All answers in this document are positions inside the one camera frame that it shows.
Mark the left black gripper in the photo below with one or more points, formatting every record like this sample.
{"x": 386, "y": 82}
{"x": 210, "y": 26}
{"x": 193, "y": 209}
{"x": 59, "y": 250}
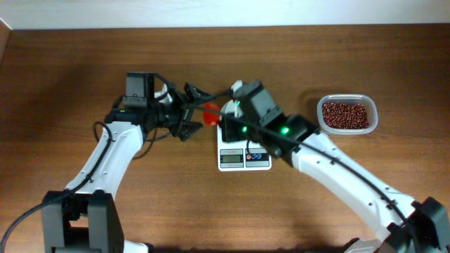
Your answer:
{"x": 197, "y": 96}

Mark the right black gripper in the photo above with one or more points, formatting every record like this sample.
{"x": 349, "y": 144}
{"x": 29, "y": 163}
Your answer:
{"x": 226, "y": 124}

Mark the orange plastic measuring scoop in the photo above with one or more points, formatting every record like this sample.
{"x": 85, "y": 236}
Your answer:
{"x": 210, "y": 115}

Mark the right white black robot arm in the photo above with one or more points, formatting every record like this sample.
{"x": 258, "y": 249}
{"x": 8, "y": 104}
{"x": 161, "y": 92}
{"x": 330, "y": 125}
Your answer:
{"x": 399, "y": 222}

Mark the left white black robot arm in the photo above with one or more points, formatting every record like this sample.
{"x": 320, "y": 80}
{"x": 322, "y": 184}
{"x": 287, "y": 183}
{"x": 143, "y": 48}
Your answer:
{"x": 83, "y": 217}

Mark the white digital kitchen scale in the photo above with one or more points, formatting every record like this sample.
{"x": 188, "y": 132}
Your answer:
{"x": 235, "y": 152}

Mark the red adzuki beans in container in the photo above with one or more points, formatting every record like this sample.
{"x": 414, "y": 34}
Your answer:
{"x": 339, "y": 115}

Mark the clear plastic food container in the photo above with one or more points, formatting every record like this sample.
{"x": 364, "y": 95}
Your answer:
{"x": 367, "y": 102}

